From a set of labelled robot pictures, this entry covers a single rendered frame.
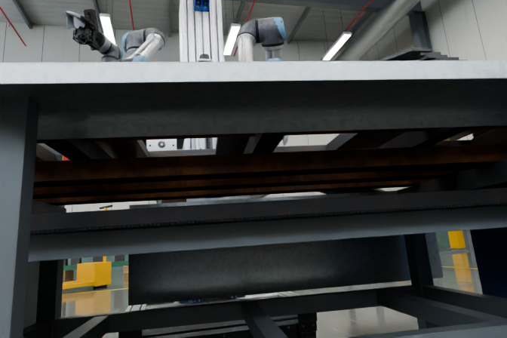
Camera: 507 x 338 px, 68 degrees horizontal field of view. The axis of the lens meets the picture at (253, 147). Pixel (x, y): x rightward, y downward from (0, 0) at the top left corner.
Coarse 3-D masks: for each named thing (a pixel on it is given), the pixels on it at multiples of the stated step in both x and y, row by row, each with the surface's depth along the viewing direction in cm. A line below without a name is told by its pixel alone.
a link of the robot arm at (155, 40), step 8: (152, 32) 200; (160, 32) 203; (152, 40) 194; (160, 40) 200; (144, 48) 184; (152, 48) 190; (160, 48) 203; (136, 56) 174; (144, 56) 180; (152, 56) 191
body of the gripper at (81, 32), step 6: (78, 30) 162; (84, 30) 160; (90, 30) 163; (78, 36) 161; (84, 36) 161; (90, 36) 163; (96, 36) 168; (102, 36) 170; (78, 42) 165; (84, 42) 165; (90, 42) 164; (96, 42) 168; (102, 42) 170; (96, 48) 169
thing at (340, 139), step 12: (384, 132) 122; (396, 132) 123; (468, 132) 130; (36, 144) 125; (108, 144) 114; (120, 144) 115; (132, 144) 115; (144, 144) 136; (216, 144) 129; (228, 144) 123; (240, 144) 124; (336, 144) 140; (348, 144) 135; (360, 144) 136; (372, 144) 137; (36, 156) 122; (48, 156) 133; (60, 156) 141; (120, 156) 129; (132, 156) 130; (144, 156) 132; (156, 156) 145
